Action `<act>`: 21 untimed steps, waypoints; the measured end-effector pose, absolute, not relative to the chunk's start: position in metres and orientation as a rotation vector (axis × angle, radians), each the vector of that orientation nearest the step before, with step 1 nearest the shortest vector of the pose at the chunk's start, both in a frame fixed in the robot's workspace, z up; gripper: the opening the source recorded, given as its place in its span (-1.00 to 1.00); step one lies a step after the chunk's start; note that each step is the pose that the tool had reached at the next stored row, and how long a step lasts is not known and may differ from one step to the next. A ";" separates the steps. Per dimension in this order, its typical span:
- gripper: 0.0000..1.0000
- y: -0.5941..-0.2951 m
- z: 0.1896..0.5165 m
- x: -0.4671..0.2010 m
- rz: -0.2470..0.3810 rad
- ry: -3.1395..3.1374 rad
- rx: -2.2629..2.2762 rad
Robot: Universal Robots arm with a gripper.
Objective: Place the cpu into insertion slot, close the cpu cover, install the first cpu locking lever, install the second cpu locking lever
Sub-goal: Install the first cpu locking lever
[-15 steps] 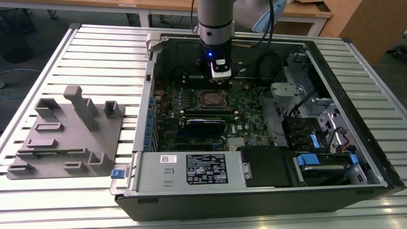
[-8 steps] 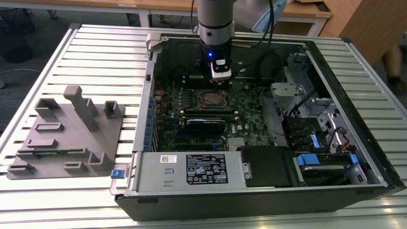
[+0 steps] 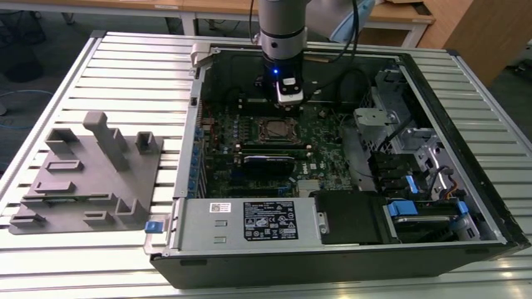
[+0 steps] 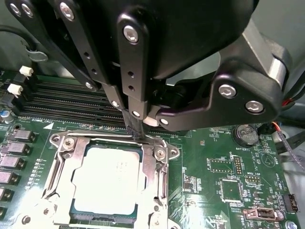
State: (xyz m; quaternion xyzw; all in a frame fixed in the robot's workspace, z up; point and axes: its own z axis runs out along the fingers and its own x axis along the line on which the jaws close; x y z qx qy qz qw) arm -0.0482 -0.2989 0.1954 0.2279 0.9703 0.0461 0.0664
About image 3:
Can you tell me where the CPU socket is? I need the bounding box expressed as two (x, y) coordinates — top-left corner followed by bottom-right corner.
(257, 117), (300, 145)

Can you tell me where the silver metal drive cage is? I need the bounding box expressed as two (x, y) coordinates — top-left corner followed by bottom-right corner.
(352, 70), (441, 200)

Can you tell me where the green motherboard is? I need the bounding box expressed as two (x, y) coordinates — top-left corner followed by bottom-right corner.
(201, 102), (363, 199)

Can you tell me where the black graphics card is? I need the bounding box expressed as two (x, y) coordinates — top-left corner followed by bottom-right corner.
(243, 154), (297, 184)

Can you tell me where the silver chipset heatsink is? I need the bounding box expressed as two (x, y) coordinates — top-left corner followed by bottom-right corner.
(297, 179), (324, 191)

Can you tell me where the wooden cabinet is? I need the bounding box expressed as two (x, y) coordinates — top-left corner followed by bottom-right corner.
(417, 0), (532, 90)

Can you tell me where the blue carrier tab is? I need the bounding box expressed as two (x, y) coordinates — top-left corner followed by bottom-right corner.
(403, 174), (419, 194)

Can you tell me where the black plastic bay shroud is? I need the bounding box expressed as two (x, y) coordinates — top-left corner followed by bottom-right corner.
(309, 190), (400, 245)

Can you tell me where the hard disk blue carrier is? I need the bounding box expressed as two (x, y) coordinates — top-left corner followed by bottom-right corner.
(385, 199), (471, 242)

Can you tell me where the grey power supply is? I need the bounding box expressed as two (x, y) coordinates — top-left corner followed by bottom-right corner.
(176, 196), (325, 250)

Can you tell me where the grey parts rack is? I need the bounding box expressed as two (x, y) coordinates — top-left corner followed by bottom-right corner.
(7, 111), (165, 235)

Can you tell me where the black office chair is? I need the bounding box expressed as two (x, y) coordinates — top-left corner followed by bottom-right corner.
(0, 9), (45, 83)

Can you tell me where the black PC case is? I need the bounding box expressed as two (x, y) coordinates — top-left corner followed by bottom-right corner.
(143, 43), (532, 290)

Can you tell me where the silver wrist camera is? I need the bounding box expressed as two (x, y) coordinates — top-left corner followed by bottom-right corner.
(273, 77), (305, 105)

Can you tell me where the black looped cable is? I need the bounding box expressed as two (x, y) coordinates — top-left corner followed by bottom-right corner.
(335, 67), (372, 105)

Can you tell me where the grey case latch handle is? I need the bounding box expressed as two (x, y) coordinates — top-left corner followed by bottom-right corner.
(189, 43), (221, 68)

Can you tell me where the wooden desk white frame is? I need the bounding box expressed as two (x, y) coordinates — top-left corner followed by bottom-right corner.
(195, 0), (436, 47)
(0, 0), (196, 37)

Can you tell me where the black drive cable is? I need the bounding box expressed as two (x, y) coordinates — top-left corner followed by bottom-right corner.
(376, 113), (415, 155)

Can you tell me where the black plastic bracket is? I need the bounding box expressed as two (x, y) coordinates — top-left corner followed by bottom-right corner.
(368, 152), (425, 191)

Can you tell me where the coloured wire bundle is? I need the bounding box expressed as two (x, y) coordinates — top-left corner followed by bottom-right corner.
(439, 182), (463, 201)

